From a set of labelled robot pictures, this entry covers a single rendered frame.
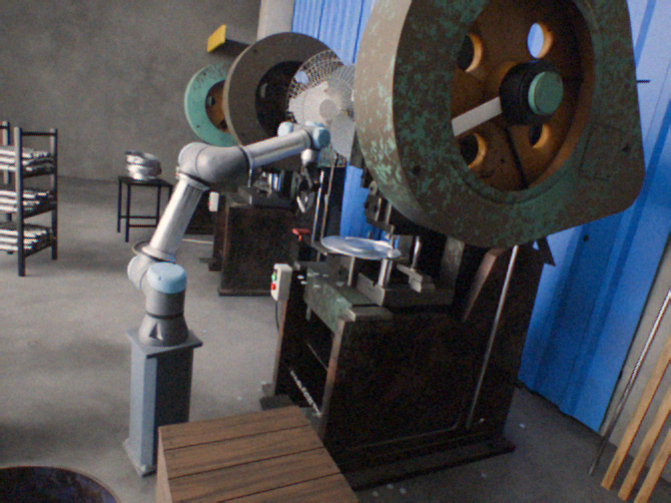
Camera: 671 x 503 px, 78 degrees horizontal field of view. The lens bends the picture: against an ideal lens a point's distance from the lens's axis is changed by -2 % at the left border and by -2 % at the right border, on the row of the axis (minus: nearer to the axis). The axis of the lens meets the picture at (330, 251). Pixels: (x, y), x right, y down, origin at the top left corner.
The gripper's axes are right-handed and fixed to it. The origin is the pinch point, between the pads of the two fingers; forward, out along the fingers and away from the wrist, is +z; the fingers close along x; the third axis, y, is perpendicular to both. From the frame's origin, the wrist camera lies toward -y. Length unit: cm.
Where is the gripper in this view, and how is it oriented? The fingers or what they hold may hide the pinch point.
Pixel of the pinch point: (305, 210)
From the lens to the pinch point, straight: 178.5
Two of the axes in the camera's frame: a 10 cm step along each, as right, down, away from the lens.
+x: -9.0, -0.3, -4.4
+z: -1.5, 9.6, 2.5
